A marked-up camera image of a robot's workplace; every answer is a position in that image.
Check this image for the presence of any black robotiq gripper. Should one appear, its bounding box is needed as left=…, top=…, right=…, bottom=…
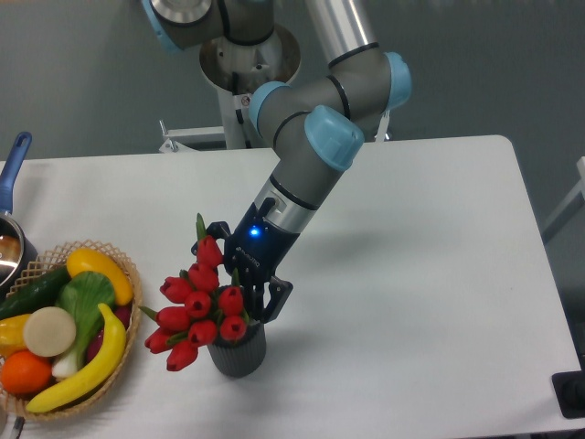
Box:
left=190, top=199, right=300, bottom=324

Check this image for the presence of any red tulip bouquet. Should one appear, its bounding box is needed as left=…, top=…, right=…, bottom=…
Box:
left=140, top=215, right=253, bottom=372

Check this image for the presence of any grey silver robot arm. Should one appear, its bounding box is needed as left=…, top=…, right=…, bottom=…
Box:
left=143, top=1, right=412, bottom=323

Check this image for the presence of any dark grey ribbed vase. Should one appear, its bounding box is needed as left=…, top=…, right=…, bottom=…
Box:
left=207, top=324, right=267, bottom=378

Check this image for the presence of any dark red fruit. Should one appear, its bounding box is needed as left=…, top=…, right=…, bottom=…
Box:
left=85, top=305, right=132, bottom=363

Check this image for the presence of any green bok choy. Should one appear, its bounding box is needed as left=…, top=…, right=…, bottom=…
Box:
left=52, top=272, right=115, bottom=380

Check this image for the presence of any yellow banana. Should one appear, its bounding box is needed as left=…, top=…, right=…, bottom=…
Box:
left=26, top=303, right=126, bottom=413

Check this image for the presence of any woven wicker basket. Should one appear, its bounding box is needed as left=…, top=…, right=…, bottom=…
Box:
left=1, top=240, right=143, bottom=422

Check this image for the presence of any green cucumber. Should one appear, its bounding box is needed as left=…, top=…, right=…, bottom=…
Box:
left=1, top=265, right=70, bottom=319

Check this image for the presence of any beige round disc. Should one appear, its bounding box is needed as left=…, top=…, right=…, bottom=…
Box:
left=23, top=306, right=77, bottom=358

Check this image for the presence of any yellow bell pepper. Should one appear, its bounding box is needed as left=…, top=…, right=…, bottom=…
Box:
left=0, top=314, right=31, bottom=359

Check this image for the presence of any orange fruit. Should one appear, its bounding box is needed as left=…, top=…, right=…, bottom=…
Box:
left=1, top=350, right=52, bottom=395

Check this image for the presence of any black device at table edge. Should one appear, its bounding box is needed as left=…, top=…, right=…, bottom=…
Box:
left=551, top=370, right=584, bottom=419

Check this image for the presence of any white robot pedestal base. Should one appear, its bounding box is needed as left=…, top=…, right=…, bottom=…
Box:
left=160, top=24, right=401, bottom=153

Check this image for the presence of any blue handled saucepan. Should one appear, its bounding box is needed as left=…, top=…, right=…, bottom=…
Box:
left=1, top=132, right=37, bottom=301

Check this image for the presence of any white furniture frame right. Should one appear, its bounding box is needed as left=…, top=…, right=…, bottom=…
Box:
left=541, top=156, right=584, bottom=245

